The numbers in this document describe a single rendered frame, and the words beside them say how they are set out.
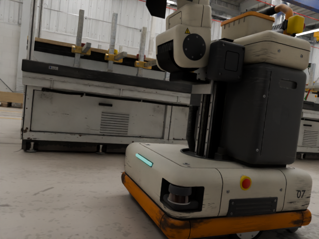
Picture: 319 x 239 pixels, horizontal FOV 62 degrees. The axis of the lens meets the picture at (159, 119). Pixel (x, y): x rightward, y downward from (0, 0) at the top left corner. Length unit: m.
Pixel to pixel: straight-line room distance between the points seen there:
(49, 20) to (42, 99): 7.32
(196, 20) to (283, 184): 0.72
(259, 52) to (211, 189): 0.54
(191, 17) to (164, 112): 1.60
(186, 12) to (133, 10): 9.03
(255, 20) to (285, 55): 0.23
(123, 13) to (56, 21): 2.22
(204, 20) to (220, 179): 0.61
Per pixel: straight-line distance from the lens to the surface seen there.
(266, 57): 1.10
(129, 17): 10.01
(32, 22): 2.17
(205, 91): 1.19
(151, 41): 3.34
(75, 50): 2.13
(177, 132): 2.66
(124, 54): 1.93
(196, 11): 1.13
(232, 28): 1.36
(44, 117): 2.37
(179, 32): 1.07
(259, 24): 1.31
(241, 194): 1.03
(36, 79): 2.14
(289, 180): 1.18
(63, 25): 9.56
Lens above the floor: 0.48
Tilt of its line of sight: 3 degrees down
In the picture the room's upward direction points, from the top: 6 degrees clockwise
